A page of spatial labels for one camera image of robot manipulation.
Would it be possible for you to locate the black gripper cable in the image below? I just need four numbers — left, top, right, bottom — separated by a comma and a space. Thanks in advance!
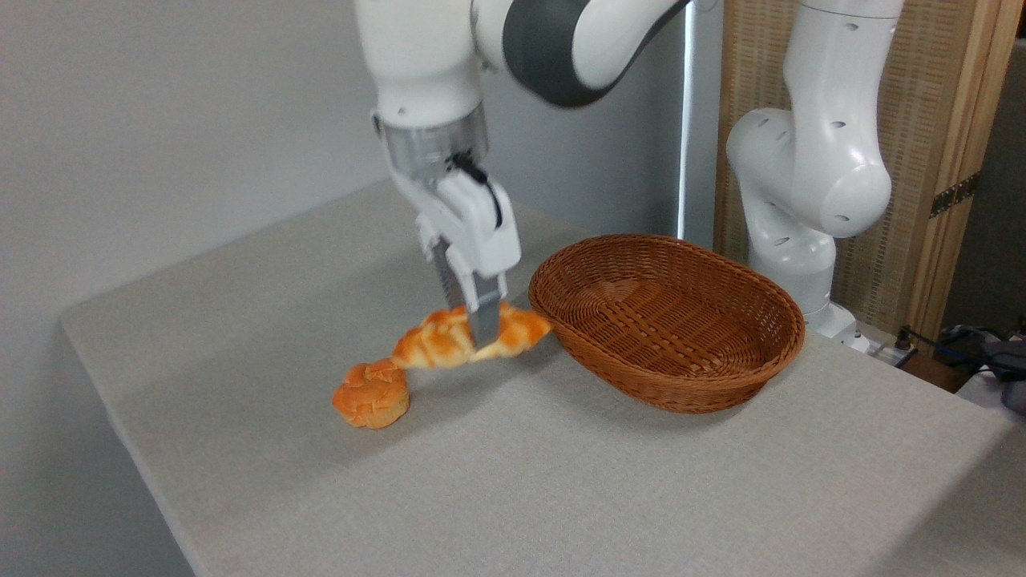
450, 151, 504, 229

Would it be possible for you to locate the brown wooden block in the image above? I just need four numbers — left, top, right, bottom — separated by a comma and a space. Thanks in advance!
902, 353, 975, 394

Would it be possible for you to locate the long braided bread loaf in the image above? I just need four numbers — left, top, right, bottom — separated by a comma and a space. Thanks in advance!
390, 301, 552, 370

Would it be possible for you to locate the black power plug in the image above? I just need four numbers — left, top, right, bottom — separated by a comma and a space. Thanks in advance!
892, 325, 920, 369

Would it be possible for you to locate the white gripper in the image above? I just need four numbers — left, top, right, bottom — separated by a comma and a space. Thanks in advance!
389, 164, 522, 351

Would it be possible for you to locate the white side table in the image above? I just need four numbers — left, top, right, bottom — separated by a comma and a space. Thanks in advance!
954, 370, 1026, 426

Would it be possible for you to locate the dark metal screen hinge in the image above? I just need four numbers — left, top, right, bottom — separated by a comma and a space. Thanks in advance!
930, 172, 980, 219

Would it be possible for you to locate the brown oval wicker basket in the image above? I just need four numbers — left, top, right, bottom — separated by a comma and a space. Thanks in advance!
528, 234, 806, 415

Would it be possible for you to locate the dark grey bag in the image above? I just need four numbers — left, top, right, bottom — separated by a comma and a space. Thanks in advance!
934, 323, 1026, 416

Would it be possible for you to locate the round orange bread bun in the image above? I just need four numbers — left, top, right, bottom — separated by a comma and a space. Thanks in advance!
332, 358, 410, 430

